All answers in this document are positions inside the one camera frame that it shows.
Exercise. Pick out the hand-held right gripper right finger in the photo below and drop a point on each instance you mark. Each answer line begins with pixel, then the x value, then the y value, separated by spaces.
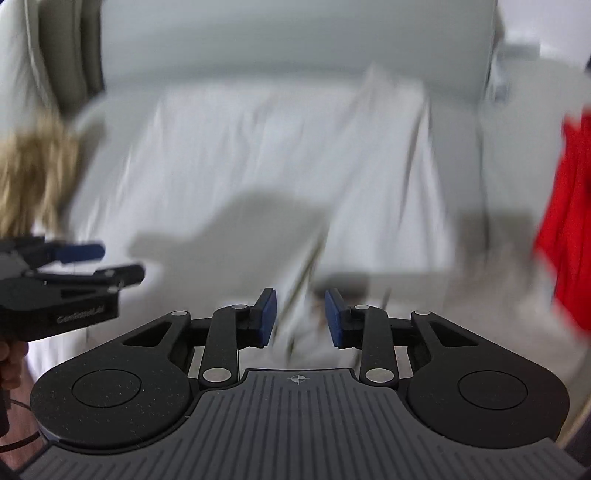
pixel 334 318

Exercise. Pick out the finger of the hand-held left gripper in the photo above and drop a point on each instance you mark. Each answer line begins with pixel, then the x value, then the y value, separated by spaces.
pixel 83 251
pixel 124 273

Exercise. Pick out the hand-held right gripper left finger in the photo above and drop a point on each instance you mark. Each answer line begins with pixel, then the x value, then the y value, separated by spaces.
pixel 268 318

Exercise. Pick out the khaki pants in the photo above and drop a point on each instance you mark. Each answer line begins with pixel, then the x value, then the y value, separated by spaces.
pixel 32 180

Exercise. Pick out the white t-shirt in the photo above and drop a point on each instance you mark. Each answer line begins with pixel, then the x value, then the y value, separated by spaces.
pixel 231 147

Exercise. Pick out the person's left hand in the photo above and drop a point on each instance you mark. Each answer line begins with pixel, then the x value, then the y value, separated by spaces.
pixel 11 364

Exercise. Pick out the dark grey cushion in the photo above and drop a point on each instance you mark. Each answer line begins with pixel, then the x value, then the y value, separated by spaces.
pixel 69 50

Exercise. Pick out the large grey cushion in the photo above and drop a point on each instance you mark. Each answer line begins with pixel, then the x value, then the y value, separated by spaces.
pixel 16 55

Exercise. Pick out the red garment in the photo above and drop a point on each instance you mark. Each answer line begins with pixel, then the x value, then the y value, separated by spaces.
pixel 568 221

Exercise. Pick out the grey sofa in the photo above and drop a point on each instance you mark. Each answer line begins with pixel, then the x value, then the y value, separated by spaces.
pixel 277 37

